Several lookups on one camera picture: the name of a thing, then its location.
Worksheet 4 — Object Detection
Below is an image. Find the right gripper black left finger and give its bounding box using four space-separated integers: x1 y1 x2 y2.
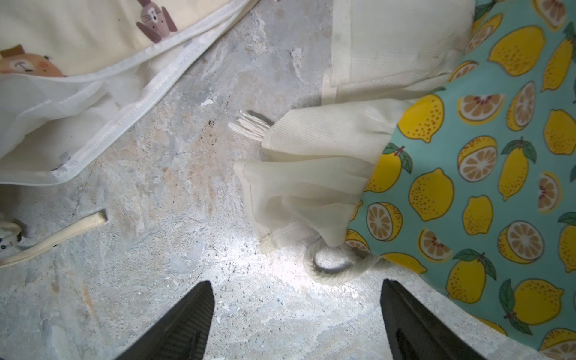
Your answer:
118 281 215 360

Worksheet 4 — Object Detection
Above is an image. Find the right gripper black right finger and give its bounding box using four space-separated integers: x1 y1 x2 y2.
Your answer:
380 279 485 360

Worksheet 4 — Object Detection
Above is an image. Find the lemon print ruffled pillow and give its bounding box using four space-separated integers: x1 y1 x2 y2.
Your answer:
231 1 575 359

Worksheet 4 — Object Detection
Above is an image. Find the cream animal print pillow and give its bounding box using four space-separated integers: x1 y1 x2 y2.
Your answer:
1 1 254 187

